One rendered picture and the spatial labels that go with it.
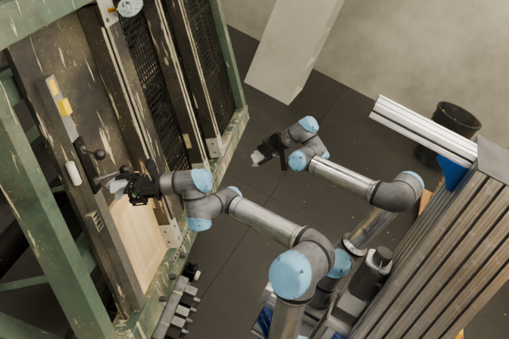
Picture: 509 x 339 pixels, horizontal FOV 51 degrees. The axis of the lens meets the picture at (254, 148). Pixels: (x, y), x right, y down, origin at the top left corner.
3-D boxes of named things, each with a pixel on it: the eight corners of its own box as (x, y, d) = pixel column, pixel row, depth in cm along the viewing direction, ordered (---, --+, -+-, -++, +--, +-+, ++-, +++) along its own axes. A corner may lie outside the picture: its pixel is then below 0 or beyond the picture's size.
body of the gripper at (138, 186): (120, 193, 166) (155, 189, 163) (127, 171, 172) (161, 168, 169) (130, 206, 172) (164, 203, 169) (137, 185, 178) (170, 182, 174)
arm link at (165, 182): (173, 166, 168) (183, 181, 174) (160, 167, 169) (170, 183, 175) (169, 185, 163) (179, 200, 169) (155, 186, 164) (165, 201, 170)
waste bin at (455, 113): (448, 181, 597) (482, 135, 564) (405, 157, 604) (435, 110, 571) (451, 160, 643) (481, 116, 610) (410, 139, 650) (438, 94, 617)
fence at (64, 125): (132, 309, 205) (142, 309, 204) (34, 81, 163) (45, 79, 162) (137, 300, 209) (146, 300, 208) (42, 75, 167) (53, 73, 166)
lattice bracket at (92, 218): (91, 233, 184) (98, 232, 183) (84, 216, 181) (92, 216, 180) (96, 226, 187) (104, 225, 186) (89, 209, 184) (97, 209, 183)
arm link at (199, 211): (224, 222, 172) (219, 189, 171) (201, 234, 164) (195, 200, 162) (207, 220, 177) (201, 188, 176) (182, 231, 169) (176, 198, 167)
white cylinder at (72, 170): (62, 165, 172) (71, 186, 176) (70, 164, 172) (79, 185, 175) (67, 160, 175) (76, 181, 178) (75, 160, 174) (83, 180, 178)
